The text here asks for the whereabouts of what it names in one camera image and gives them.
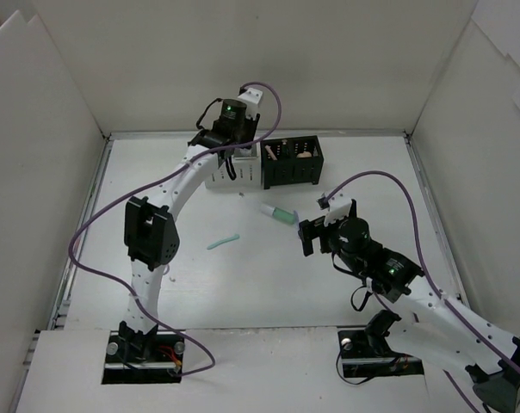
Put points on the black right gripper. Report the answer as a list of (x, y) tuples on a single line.
[(311, 235)]

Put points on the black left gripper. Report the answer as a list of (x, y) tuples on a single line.
[(246, 140)]

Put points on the purple eyebrow razor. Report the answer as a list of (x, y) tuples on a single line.
[(296, 219)]

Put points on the clear bottle black cap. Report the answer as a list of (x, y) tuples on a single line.
[(244, 152)]

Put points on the green white tube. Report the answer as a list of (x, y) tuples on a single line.
[(278, 214)]

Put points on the pink makeup applicator stick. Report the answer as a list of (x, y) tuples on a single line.
[(270, 153)]

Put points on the black eyeliner pencil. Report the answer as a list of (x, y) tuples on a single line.
[(284, 149)]

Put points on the beige beauty sponge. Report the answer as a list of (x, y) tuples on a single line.
[(304, 155)]

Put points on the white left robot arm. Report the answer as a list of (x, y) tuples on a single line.
[(150, 221)]

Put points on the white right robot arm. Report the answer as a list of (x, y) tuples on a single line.
[(425, 322)]

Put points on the white slotted organizer box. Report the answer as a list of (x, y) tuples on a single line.
[(248, 173)]

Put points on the black slotted organizer box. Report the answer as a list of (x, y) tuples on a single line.
[(290, 171)]

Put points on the teal eyebrow razor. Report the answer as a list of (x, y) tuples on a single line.
[(222, 241)]

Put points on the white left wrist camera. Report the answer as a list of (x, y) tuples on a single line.
[(252, 99)]

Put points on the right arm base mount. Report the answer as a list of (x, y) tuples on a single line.
[(357, 363)]

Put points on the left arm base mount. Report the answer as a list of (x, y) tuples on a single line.
[(156, 359)]

